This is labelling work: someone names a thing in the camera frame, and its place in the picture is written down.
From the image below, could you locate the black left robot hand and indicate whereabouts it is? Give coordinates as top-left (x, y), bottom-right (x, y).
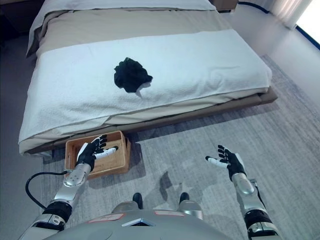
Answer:
top-left (75, 134), bottom-right (119, 173)

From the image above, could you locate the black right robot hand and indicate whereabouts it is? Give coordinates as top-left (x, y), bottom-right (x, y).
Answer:
top-left (205, 144), bottom-right (246, 182)

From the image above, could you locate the black garment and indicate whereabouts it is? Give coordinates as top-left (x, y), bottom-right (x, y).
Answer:
top-left (113, 56), bottom-right (154, 99)

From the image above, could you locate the brown wicker basket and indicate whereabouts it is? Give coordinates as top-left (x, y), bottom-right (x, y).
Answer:
top-left (64, 130), bottom-right (132, 181)

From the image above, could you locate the bed with beige sheet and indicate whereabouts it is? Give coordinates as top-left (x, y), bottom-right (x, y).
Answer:
top-left (19, 8), bottom-right (269, 155)

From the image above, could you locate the grey floor rug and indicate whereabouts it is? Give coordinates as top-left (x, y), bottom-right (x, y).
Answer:
top-left (39, 54), bottom-right (320, 240)

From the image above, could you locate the silver right robot leg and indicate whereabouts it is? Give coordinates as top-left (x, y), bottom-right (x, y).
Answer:
top-left (178, 191), bottom-right (204, 221)

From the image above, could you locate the silver robot leg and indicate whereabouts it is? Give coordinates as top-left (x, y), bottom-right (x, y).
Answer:
top-left (110, 192), bottom-right (145, 215)
top-left (178, 191), bottom-right (204, 221)

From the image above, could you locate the silver left robot leg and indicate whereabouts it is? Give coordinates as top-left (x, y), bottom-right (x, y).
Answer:
top-left (110, 192), bottom-right (145, 215)

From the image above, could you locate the grey robot torso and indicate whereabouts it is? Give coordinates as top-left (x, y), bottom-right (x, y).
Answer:
top-left (44, 208), bottom-right (234, 240)

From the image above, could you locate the white terry blanket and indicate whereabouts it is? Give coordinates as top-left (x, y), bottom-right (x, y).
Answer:
top-left (18, 29), bottom-right (273, 145)

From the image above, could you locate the brown wooden nightstand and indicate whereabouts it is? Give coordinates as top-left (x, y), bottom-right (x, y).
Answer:
top-left (215, 0), bottom-right (238, 13)

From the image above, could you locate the light sheer curtain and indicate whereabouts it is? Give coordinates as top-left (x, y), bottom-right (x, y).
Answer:
top-left (270, 0), bottom-right (311, 31)

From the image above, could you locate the brown bed frame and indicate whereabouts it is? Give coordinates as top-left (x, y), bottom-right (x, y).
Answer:
top-left (24, 86), bottom-right (279, 157)

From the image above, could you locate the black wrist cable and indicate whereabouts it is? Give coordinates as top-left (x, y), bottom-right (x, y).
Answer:
top-left (25, 171), bottom-right (70, 210)

